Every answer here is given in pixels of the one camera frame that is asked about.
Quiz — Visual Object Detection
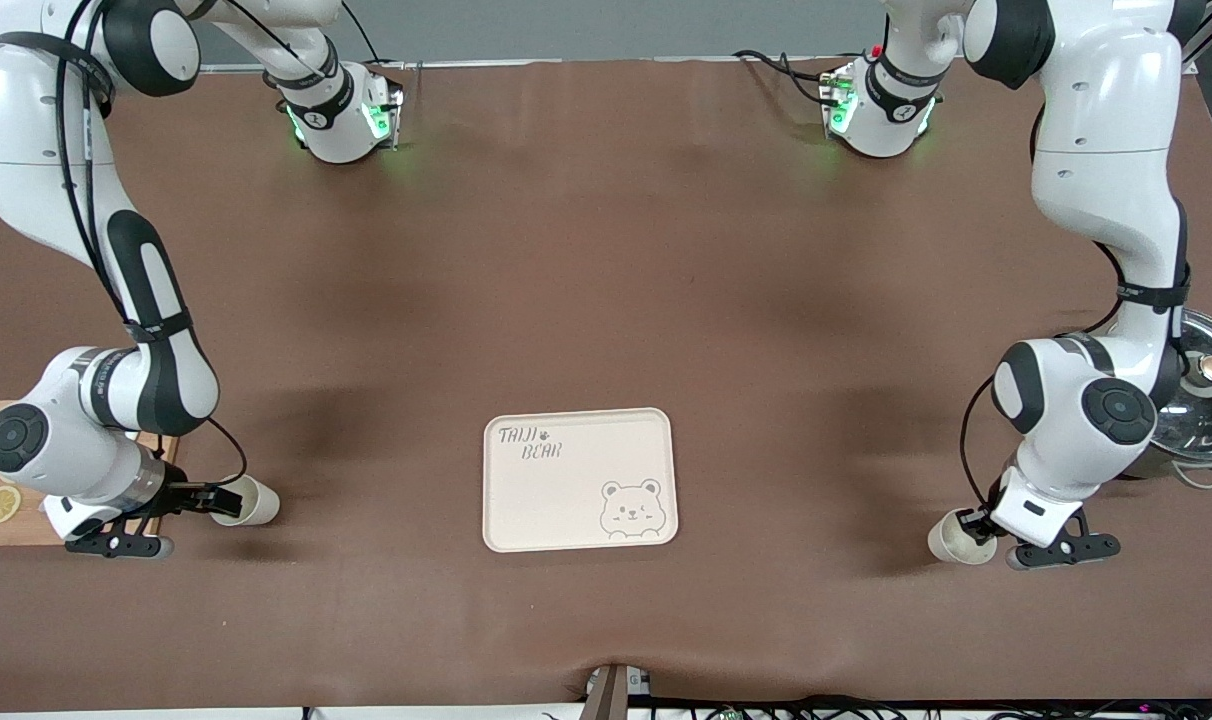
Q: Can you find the grey-green cooking pot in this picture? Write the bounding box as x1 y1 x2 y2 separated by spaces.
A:
1116 330 1212 491

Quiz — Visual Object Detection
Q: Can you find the cream tray with bear print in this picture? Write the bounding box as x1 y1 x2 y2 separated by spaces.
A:
482 407 680 554

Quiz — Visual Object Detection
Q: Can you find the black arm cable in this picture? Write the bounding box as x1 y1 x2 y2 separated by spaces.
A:
54 0 251 493
958 95 1192 513

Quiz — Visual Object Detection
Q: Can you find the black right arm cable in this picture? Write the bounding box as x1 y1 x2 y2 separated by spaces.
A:
54 0 251 493

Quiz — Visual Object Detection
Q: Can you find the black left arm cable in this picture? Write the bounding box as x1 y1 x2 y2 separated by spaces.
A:
958 95 1192 513

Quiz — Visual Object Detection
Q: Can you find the white plastic cup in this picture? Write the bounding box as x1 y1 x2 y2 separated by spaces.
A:
928 507 999 567
211 475 281 528

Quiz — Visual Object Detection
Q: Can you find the bamboo cutting board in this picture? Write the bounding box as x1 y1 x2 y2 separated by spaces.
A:
0 400 181 548

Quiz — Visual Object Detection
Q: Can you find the black base power cable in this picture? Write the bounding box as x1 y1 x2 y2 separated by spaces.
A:
731 48 839 104

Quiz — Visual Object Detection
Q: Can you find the glass pot lid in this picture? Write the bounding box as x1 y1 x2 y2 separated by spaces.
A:
1151 310 1212 462

